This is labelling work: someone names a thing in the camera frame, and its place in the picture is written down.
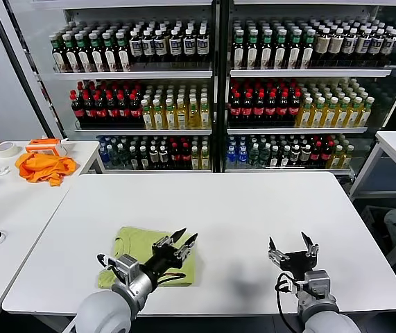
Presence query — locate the crumpled orange cloth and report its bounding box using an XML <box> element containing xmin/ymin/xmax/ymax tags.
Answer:
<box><xmin>15</xmin><ymin>152</ymin><xmax>80</xmax><ymax>187</ymax></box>

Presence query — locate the black slanted frame post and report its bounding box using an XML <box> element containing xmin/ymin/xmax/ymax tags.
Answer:
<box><xmin>0</xmin><ymin>0</ymin><xmax>64</xmax><ymax>140</ymax></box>

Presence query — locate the small blue water bottle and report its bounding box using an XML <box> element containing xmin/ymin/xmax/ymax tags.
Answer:
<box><xmin>236</xmin><ymin>144</ymin><xmax>248</xmax><ymax>169</ymax></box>
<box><xmin>225</xmin><ymin>145</ymin><xmax>237</xmax><ymax>169</ymax></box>
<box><xmin>98</xmin><ymin>146</ymin><xmax>110</xmax><ymax>171</ymax></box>

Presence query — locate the small dark white-capped bottle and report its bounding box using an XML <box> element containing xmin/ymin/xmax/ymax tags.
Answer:
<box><xmin>138</xmin><ymin>145</ymin><xmax>150</xmax><ymax>171</ymax></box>
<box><xmin>300</xmin><ymin>144</ymin><xmax>311</xmax><ymax>168</ymax></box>
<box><xmin>289</xmin><ymin>144</ymin><xmax>301</xmax><ymax>168</ymax></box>
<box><xmin>128</xmin><ymin>146</ymin><xmax>139</xmax><ymax>171</ymax></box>
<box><xmin>158</xmin><ymin>145</ymin><xmax>170</xmax><ymax>171</ymax></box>
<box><xmin>279</xmin><ymin>144</ymin><xmax>291</xmax><ymax>169</ymax></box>
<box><xmin>269</xmin><ymin>144</ymin><xmax>280</xmax><ymax>169</ymax></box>
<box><xmin>148</xmin><ymin>145</ymin><xmax>160</xmax><ymax>171</ymax></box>

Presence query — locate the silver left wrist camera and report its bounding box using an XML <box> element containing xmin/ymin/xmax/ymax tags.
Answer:
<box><xmin>113</xmin><ymin>253</ymin><xmax>140</xmax><ymax>282</ymax></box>

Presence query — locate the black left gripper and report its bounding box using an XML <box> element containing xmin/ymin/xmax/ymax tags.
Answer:
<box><xmin>138</xmin><ymin>227</ymin><xmax>199</xmax><ymax>279</ymax></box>

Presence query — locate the glass drink shelf unit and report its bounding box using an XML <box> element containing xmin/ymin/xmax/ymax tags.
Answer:
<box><xmin>8</xmin><ymin>0</ymin><xmax>221</xmax><ymax>174</ymax></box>
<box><xmin>219</xmin><ymin>0</ymin><xmax>396</xmax><ymax>178</ymax></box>

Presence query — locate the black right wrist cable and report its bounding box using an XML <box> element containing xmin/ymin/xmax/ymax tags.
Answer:
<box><xmin>275</xmin><ymin>272</ymin><xmax>305</xmax><ymax>333</ymax></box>

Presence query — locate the small green-tinted bottle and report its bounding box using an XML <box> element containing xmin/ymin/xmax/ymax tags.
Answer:
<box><xmin>117</xmin><ymin>144</ymin><xmax>130</xmax><ymax>171</ymax></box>
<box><xmin>108</xmin><ymin>144</ymin><xmax>120</xmax><ymax>171</ymax></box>
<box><xmin>248</xmin><ymin>142</ymin><xmax>259</xmax><ymax>169</ymax></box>
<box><xmin>258</xmin><ymin>142</ymin><xmax>270</xmax><ymax>169</ymax></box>

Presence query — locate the beige tape roll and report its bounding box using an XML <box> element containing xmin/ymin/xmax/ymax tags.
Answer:
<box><xmin>0</xmin><ymin>142</ymin><xmax>22</xmax><ymax>159</ymax></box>

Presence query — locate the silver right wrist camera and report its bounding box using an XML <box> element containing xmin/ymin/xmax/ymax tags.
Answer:
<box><xmin>302</xmin><ymin>269</ymin><xmax>332</xmax><ymax>300</ymax></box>

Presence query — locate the small red-capped cola bottle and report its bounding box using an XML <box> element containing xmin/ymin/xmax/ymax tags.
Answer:
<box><xmin>180</xmin><ymin>142</ymin><xmax>192</xmax><ymax>171</ymax></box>
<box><xmin>309</xmin><ymin>142</ymin><xmax>323</xmax><ymax>168</ymax></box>
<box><xmin>320</xmin><ymin>141</ymin><xmax>334</xmax><ymax>168</ymax></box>
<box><xmin>169</xmin><ymin>142</ymin><xmax>182</xmax><ymax>171</ymax></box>

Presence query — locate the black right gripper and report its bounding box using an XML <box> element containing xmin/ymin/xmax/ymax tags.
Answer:
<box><xmin>267</xmin><ymin>231</ymin><xmax>320</xmax><ymax>279</ymax></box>

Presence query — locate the white side table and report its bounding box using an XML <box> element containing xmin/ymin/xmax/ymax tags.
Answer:
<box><xmin>348</xmin><ymin>130</ymin><xmax>396</xmax><ymax>266</ymax></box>

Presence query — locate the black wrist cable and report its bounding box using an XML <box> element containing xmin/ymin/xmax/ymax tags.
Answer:
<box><xmin>275</xmin><ymin>272</ymin><xmax>305</xmax><ymax>333</ymax></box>
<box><xmin>96</xmin><ymin>253</ymin><xmax>187</xmax><ymax>284</ymax></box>

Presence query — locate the dark bottle blue label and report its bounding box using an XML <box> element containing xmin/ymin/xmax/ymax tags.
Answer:
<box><xmin>168</xmin><ymin>29</ymin><xmax>183</xmax><ymax>64</ymax></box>
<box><xmin>340</xmin><ymin>28</ymin><xmax>359</xmax><ymax>62</ymax></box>
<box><xmin>128</xmin><ymin>30</ymin><xmax>143</xmax><ymax>64</ymax></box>
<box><xmin>153</xmin><ymin>29</ymin><xmax>169</xmax><ymax>64</ymax></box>
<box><xmin>141</xmin><ymin>29</ymin><xmax>156</xmax><ymax>64</ymax></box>
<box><xmin>367</xmin><ymin>29</ymin><xmax>386</xmax><ymax>63</ymax></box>
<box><xmin>379</xmin><ymin>29</ymin><xmax>396</xmax><ymax>64</ymax></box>
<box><xmin>354</xmin><ymin>28</ymin><xmax>372</xmax><ymax>62</ymax></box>
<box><xmin>196</xmin><ymin>28</ymin><xmax>209</xmax><ymax>64</ymax></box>
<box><xmin>182</xmin><ymin>29</ymin><xmax>197</xmax><ymax>64</ymax></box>

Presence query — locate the white shelf board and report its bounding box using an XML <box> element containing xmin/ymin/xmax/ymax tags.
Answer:
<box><xmin>74</xmin><ymin>128</ymin><xmax>213</xmax><ymax>137</ymax></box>
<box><xmin>103</xmin><ymin>168</ymin><xmax>212</xmax><ymax>174</ymax></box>
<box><xmin>229</xmin><ymin>69</ymin><xmax>392</xmax><ymax>78</ymax></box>
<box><xmin>53</xmin><ymin>71</ymin><xmax>214</xmax><ymax>82</ymax></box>
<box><xmin>224</xmin><ymin>167</ymin><xmax>353</xmax><ymax>175</ymax></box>
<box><xmin>226</xmin><ymin>126</ymin><xmax>369</xmax><ymax>135</ymax></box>

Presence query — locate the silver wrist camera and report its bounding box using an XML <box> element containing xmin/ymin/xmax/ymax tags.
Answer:
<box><xmin>302</xmin><ymin>269</ymin><xmax>332</xmax><ymax>300</ymax></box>
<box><xmin>113</xmin><ymin>253</ymin><xmax>140</xmax><ymax>282</ymax></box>

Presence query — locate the dark bottle green cap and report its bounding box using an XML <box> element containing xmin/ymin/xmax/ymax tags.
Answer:
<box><xmin>87</xmin><ymin>32</ymin><xmax>105</xmax><ymax>73</ymax></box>
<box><xmin>246</xmin><ymin>29</ymin><xmax>260</xmax><ymax>69</ymax></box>
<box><xmin>273</xmin><ymin>29</ymin><xmax>288</xmax><ymax>69</ymax></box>
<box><xmin>287</xmin><ymin>29</ymin><xmax>302</xmax><ymax>69</ymax></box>
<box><xmin>101</xmin><ymin>32</ymin><xmax>119</xmax><ymax>73</ymax></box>
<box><xmin>74</xmin><ymin>32</ymin><xmax>92</xmax><ymax>73</ymax></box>
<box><xmin>260</xmin><ymin>29</ymin><xmax>274</xmax><ymax>69</ymax></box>
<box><xmin>300</xmin><ymin>29</ymin><xmax>316</xmax><ymax>69</ymax></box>
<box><xmin>62</xmin><ymin>33</ymin><xmax>79</xmax><ymax>73</ymax></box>
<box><xmin>51</xmin><ymin>33</ymin><xmax>68</xmax><ymax>73</ymax></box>
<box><xmin>232</xmin><ymin>29</ymin><xmax>246</xmax><ymax>69</ymax></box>
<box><xmin>114</xmin><ymin>31</ymin><xmax>132</xmax><ymax>73</ymax></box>

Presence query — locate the dark bottle beige label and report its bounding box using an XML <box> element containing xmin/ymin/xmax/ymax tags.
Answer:
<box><xmin>328</xmin><ymin>28</ymin><xmax>345</xmax><ymax>62</ymax></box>
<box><xmin>314</xmin><ymin>28</ymin><xmax>332</xmax><ymax>62</ymax></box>

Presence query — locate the orange and white box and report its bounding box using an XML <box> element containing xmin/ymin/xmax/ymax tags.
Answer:
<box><xmin>25</xmin><ymin>138</ymin><xmax>67</xmax><ymax>159</ymax></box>

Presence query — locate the light green t-shirt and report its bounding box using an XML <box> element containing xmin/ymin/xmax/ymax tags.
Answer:
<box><xmin>96</xmin><ymin>226</ymin><xmax>203</xmax><ymax>289</ymax></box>

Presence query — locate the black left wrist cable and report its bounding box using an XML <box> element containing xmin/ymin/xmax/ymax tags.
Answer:
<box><xmin>96</xmin><ymin>253</ymin><xmax>187</xmax><ymax>284</ymax></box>

